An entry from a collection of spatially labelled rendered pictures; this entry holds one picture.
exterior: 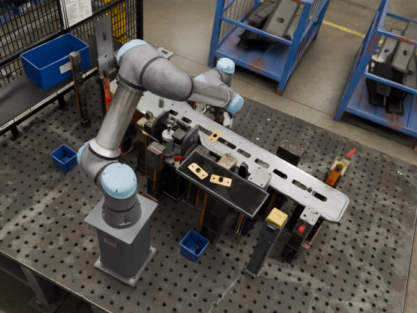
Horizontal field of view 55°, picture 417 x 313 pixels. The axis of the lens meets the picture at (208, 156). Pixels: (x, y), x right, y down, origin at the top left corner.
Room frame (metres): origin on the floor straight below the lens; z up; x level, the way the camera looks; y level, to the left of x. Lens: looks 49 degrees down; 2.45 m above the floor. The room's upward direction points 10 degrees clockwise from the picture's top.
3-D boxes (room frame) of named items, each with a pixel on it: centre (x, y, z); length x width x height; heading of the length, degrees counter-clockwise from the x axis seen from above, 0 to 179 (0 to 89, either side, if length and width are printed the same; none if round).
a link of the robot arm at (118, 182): (0.82, 0.30, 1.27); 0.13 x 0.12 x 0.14; 50
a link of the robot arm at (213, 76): (1.29, 0.05, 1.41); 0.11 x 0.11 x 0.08; 50
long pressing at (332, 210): (1.40, -0.04, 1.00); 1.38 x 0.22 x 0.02; 64
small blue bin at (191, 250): (0.92, -0.01, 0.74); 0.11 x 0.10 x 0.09; 64
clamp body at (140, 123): (1.36, 0.33, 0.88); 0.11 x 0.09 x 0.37; 154
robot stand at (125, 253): (0.82, 0.29, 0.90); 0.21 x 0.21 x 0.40; 72
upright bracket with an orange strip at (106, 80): (1.51, 0.56, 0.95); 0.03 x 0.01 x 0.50; 64
